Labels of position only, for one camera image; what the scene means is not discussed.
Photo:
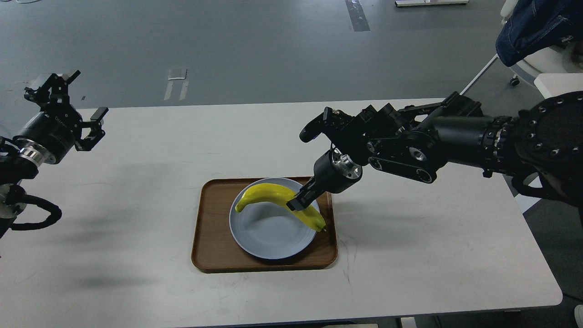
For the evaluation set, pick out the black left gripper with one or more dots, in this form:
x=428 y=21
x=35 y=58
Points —
x=48 y=137

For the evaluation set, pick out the white side table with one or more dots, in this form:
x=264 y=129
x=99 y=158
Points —
x=555 y=84

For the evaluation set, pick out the white floor base plate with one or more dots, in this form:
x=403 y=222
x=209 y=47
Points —
x=411 y=3

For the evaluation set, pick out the brown wooden tray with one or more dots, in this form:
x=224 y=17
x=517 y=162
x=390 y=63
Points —
x=215 y=250

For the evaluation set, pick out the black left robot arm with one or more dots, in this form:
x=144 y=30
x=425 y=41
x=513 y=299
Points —
x=14 y=199

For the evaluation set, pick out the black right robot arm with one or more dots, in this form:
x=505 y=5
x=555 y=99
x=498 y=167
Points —
x=541 y=148

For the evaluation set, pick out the blue denim jacket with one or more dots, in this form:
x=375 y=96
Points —
x=538 y=24

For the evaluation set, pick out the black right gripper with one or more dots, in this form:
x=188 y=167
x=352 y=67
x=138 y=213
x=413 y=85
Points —
x=334 y=172

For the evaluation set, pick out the light blue plate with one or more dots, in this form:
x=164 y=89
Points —
x=267 y=230

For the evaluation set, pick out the yellow banana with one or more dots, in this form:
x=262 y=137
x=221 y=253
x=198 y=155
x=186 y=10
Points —
x=280 y=195

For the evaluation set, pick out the white office chair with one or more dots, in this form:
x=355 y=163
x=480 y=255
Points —
x=562 y=58

